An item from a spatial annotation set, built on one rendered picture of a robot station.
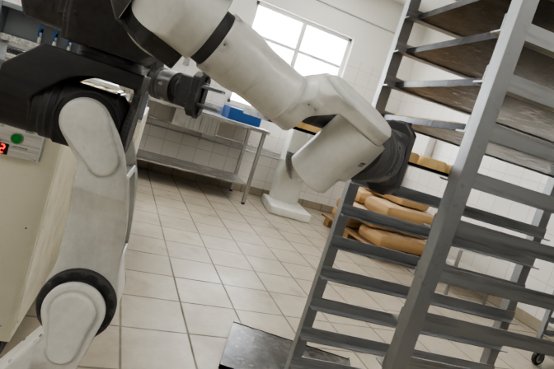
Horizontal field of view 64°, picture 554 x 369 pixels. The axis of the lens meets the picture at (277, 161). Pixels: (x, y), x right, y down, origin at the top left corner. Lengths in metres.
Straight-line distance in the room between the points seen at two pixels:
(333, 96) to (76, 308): 0.63
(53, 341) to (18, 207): 0.74
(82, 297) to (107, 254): 0.09
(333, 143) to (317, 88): 0.08
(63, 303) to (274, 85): 0.60
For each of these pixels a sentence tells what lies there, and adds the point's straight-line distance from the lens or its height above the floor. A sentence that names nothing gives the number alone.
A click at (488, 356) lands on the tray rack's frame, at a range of 1.63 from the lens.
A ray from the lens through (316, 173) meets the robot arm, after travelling 0.56.
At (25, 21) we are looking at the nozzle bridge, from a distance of 2.38.
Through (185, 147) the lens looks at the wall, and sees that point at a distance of 5.58.
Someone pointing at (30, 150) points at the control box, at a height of 0.73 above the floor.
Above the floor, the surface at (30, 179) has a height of 0.64.
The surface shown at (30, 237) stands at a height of 0.45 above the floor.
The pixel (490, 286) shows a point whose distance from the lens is 0.95.
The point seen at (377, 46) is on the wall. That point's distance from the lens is 6.38.
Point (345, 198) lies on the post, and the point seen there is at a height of 0.90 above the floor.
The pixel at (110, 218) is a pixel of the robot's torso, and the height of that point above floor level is 0.78.
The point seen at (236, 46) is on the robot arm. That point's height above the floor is 1.11.
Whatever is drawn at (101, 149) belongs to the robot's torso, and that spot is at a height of 0.91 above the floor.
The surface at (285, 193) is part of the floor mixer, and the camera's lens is 5.48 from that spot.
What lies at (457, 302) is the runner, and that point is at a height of 0.69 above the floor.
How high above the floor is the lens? 1.05
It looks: 5 degrees down
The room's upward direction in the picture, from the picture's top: 17 degrees clockwise
